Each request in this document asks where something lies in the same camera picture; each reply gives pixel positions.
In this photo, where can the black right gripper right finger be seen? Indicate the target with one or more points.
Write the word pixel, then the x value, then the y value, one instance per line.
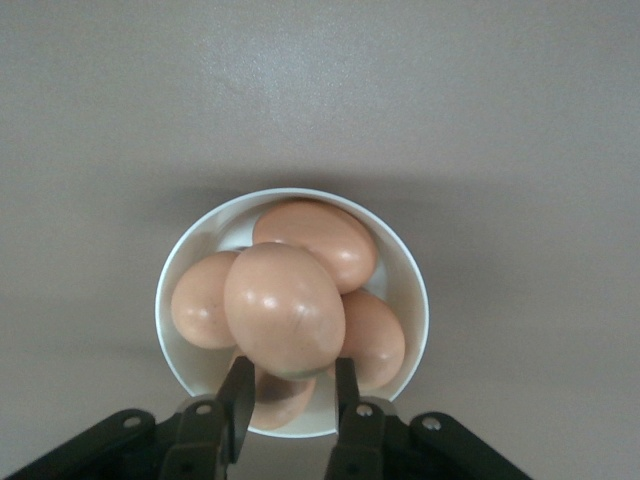
pixel 357 435

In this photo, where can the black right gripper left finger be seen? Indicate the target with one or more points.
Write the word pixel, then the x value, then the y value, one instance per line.
pixel 210 435

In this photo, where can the brown egg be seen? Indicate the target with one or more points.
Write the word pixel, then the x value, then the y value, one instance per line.
pixel 325 245
pixel 285 310
pixel 375 345
pixel 280 405
pixel 200 305

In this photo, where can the white round bowl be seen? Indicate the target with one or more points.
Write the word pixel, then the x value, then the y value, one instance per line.
pixel 200 370

